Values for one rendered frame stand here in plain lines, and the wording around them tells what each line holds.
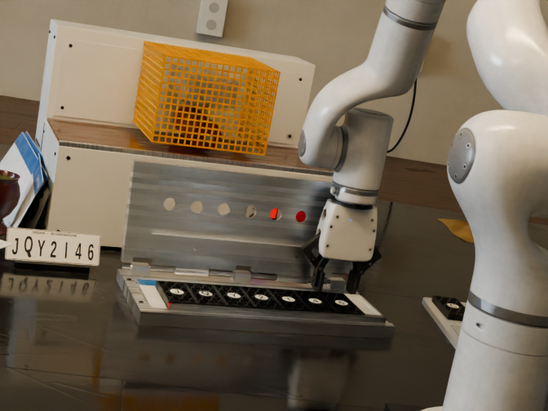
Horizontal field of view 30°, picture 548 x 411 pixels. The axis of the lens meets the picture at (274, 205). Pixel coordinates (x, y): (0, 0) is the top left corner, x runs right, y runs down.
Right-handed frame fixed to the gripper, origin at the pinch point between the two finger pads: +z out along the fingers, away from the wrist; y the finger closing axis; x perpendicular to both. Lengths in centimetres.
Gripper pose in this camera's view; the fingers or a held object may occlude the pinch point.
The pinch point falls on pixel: (335, 283)
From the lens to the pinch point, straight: 184.6
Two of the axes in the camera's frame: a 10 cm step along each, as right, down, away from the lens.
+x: -3.1, -2.8, 9.1
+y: 9.3, 0.9, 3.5
